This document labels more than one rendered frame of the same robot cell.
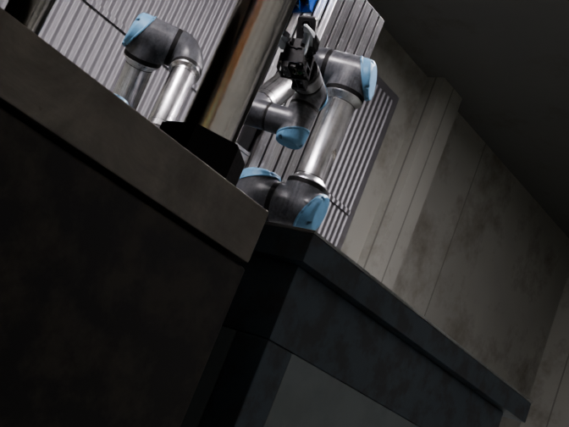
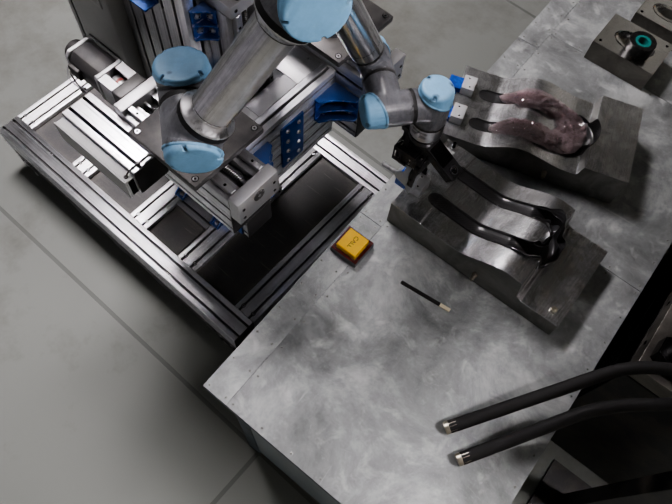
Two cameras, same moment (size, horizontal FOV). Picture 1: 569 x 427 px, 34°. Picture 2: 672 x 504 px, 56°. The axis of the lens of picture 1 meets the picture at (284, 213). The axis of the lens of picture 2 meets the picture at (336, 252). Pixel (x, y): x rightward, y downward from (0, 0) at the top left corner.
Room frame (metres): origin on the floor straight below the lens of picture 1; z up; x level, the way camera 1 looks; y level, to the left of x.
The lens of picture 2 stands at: (2.63, 1.36, 2.26)
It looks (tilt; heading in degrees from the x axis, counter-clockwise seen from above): 64 degrees down; 261
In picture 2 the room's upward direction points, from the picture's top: 7 degrees clockwise
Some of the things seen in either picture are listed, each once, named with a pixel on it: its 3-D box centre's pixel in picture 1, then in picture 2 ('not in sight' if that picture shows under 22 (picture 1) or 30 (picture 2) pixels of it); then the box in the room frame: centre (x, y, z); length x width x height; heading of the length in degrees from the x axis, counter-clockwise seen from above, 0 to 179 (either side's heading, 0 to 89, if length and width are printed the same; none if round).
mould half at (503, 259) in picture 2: not in sight; (499, 228); (2.11, 0.65, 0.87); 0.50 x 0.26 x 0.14; 139
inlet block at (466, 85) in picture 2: not in sight; (451, 83); (2.17, 0.17, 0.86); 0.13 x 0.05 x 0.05; 156
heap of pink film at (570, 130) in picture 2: not in sight; (542, 118); (1.94, 0.33, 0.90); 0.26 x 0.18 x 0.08; 156
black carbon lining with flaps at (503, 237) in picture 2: not in sight; (501, 213); (2.11, 0.63, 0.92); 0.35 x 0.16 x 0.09; 139
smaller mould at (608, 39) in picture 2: not in sight; (628, 51); (1.59, 0.03, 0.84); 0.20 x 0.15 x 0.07; 139
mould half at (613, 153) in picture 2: not in sight; (539, 126); (1.94, 0.32, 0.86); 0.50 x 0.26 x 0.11; 156
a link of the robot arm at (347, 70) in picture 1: (324, 140); not in sight; (2.47, -0.03, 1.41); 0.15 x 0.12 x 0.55; 72
